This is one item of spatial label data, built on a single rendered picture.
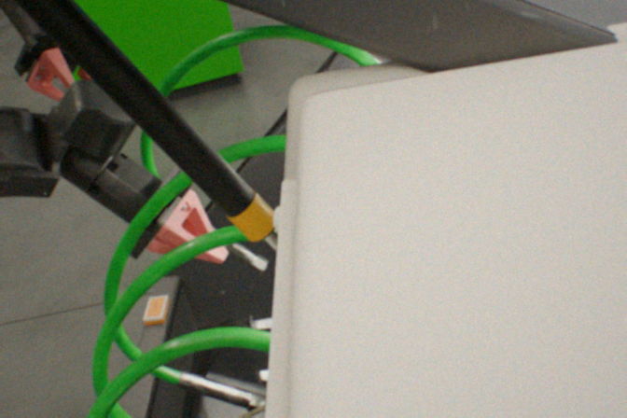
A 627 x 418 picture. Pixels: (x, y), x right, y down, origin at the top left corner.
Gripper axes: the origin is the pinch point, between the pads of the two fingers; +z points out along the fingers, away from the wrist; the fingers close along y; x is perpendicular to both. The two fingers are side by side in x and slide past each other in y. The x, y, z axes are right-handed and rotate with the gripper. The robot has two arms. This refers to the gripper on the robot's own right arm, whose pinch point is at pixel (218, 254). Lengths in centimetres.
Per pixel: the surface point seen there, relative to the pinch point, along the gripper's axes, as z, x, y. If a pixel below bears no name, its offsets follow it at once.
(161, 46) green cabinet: -61, 278, -178
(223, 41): -12.6, 8.5, 16.3
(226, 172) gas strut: -6.1, -28.4, 33.7
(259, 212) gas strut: -3.6, -28.2, 32.7
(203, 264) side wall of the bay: 2.9, 27.0, -31.4
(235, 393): 10.1, -8.0, -7.5
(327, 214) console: -4, -39, 44
